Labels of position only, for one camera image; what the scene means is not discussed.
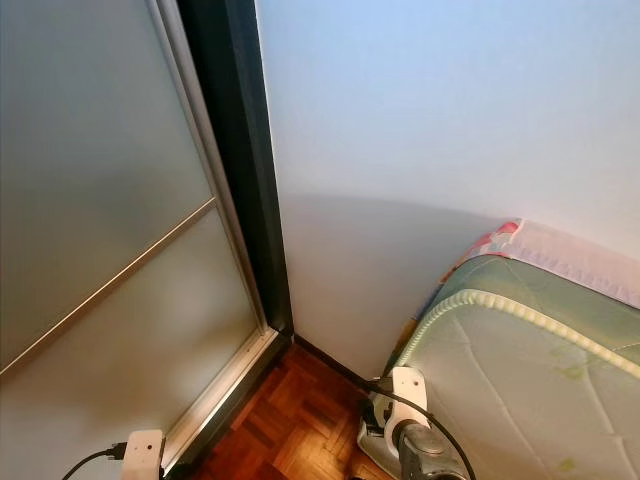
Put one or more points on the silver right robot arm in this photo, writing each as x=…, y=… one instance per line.
x=425, y=455

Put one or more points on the dark wooden skirting board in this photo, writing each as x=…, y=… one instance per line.
x=330, y=360

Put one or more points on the pink floral patterned fabric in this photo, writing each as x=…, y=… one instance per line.
x=570, y=248

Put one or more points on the frosted glass sliding door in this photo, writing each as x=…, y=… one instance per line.
x=100, y=150

